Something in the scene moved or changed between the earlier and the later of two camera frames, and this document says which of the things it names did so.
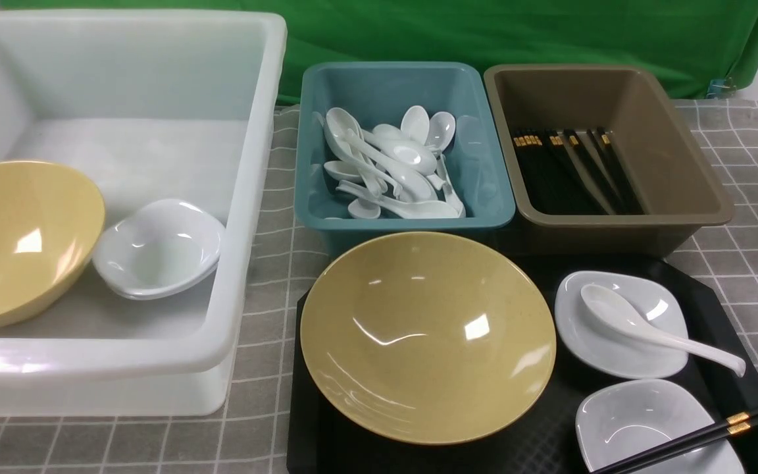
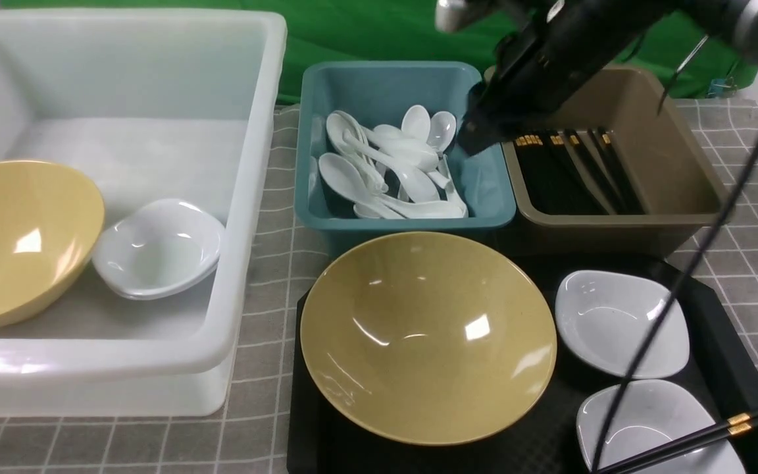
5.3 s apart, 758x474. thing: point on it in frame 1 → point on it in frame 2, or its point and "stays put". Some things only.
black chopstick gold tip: (744, 428) stays put
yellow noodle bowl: (428, 338) stays put
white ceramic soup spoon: (616, 311) → (347, 180)
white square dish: (600, 344) stays put
